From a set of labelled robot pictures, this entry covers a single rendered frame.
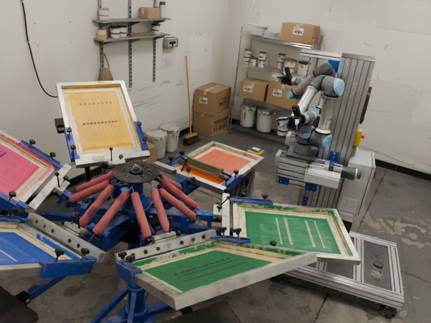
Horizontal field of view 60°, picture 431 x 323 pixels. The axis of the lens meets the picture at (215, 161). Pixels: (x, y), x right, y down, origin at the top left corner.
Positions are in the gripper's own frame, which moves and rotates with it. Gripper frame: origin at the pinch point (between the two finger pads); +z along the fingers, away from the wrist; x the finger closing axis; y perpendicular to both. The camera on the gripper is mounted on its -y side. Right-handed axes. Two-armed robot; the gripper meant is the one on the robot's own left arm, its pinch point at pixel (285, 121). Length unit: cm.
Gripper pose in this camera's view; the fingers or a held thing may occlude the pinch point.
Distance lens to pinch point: 246.9
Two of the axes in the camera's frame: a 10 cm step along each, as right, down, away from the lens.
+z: -6.9, 2.6, -6.8
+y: 0.1, 9.4, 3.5
